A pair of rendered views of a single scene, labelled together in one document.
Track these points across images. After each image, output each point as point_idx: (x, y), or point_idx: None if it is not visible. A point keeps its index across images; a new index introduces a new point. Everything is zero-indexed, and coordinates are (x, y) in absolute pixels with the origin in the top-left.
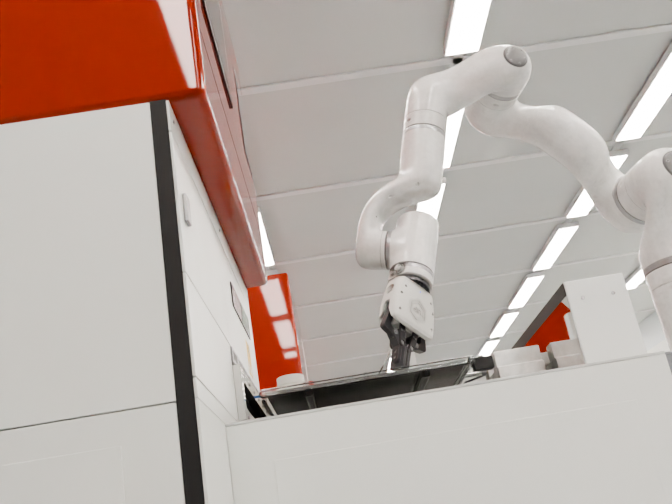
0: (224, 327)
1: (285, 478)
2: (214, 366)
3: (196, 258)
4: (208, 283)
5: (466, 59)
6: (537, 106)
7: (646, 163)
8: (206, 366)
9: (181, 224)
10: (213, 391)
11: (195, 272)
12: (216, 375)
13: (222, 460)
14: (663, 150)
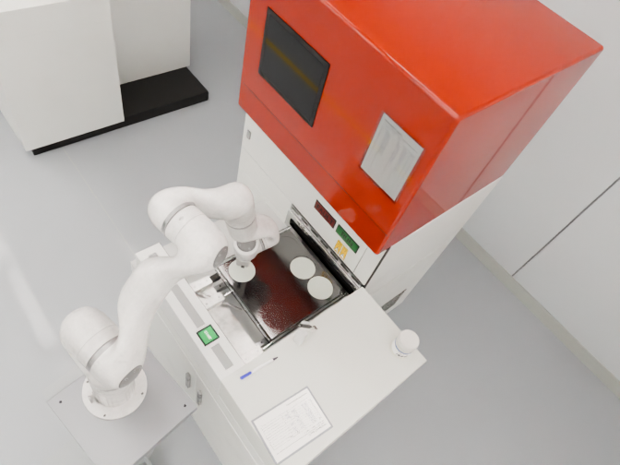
0: (285, 192)
1: None
2: (259, 182)
3: (256, 151)
4: (268, 166)
5: (198, 188)
6: (160, 259)
7: (94, 307)
8: (250, 173)
9: (243, 135)
10: (254, 183)
11: (252, 152)
12: (261, 185)
13: (254, 197)
14: (77, 309)
